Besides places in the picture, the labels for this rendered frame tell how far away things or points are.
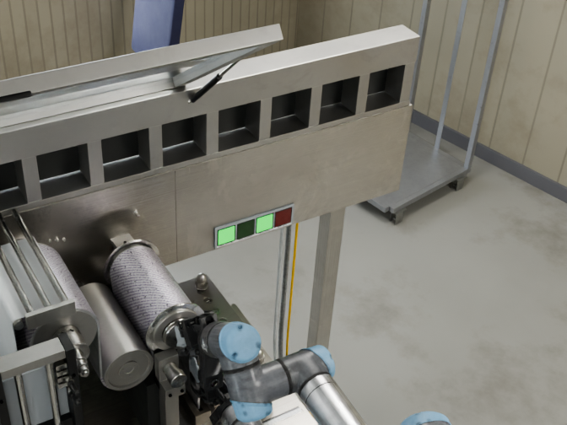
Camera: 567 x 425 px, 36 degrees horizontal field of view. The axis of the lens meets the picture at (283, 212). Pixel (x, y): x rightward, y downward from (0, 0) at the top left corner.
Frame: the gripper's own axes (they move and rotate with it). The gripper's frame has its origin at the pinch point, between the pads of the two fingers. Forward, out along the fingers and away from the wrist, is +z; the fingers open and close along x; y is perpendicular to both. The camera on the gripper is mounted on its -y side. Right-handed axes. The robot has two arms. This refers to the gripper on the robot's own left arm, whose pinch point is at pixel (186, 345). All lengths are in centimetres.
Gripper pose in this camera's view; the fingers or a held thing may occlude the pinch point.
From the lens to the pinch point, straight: 200.7
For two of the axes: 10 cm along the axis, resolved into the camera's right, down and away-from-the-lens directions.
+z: -4.3, 0.9, 9.0
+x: -8.6, 2.7, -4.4
